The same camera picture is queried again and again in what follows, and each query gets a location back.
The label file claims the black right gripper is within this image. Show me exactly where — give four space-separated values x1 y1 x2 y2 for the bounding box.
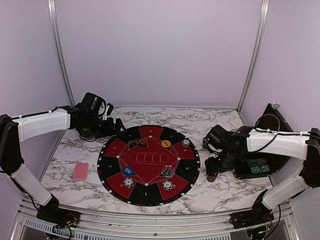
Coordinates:
205 148 240 177

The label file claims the red playing card deck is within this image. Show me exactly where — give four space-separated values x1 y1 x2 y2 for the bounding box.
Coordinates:
72 163 89 180

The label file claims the right aluminium frame post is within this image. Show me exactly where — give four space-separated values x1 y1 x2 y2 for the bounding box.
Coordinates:
236 0 270 115

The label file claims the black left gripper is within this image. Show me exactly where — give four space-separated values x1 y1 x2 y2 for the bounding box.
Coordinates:
84 113 126 139

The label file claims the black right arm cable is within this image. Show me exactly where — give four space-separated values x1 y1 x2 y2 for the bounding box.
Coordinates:
254 114 320 153

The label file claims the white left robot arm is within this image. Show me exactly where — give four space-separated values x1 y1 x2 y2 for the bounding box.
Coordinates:
0 92 125 223

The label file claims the aluminium front rail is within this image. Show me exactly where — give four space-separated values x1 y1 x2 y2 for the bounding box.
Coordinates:
8 198 302 240

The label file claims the orange big blind button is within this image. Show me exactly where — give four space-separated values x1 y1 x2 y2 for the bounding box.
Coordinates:
161 140 172 148

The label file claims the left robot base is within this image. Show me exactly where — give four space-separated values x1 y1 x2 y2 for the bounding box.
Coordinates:
36 205 80 228

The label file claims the aluminium frame post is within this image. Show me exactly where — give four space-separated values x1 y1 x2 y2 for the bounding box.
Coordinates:
47 0 77 110
236 0 270 115

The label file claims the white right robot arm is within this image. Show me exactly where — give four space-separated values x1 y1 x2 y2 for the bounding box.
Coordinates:
202 125 320 224

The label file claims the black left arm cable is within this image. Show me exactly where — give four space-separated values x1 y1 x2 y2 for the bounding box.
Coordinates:
10 105 76 123

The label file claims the blue small blind button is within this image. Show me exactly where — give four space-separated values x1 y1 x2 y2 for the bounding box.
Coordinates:
122 166 136 177

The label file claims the left aluminium frame post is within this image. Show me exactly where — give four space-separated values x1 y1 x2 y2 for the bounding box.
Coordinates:
47 0 77 110

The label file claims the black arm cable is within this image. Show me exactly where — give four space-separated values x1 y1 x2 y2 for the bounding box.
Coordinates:
254 114 320 153
10 105 76 123

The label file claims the round red black poker mat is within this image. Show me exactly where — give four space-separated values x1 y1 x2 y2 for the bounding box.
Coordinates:
97 125 201 207

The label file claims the red brown chip stack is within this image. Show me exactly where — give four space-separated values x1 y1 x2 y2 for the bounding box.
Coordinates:
206 175 217 183

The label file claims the black poker chip case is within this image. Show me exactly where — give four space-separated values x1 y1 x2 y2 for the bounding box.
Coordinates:
233 103 293 179

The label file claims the clear round dealer button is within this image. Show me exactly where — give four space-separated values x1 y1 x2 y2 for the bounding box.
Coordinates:
159 165 176 178

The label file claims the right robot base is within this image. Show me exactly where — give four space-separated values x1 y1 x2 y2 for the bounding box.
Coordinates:
229 207 275 240

